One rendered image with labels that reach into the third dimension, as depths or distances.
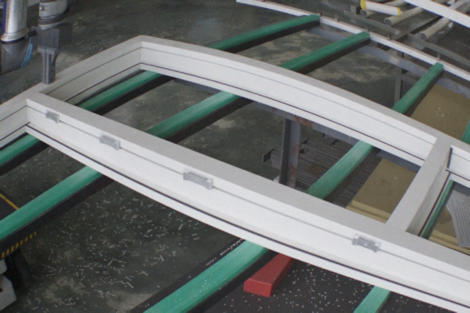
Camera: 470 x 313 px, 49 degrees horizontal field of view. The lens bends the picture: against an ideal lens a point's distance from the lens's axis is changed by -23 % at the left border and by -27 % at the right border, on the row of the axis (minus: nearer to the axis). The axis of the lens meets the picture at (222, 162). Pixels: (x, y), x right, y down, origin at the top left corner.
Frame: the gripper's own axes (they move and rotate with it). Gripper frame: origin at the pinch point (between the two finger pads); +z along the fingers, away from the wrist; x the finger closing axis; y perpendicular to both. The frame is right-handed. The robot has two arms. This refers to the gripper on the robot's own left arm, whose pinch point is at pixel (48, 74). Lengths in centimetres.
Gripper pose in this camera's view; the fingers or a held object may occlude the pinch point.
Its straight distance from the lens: 137.4
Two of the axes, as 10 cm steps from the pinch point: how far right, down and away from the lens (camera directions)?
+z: -0.4, 8.7, 4.9
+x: 8.2, 3.1, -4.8
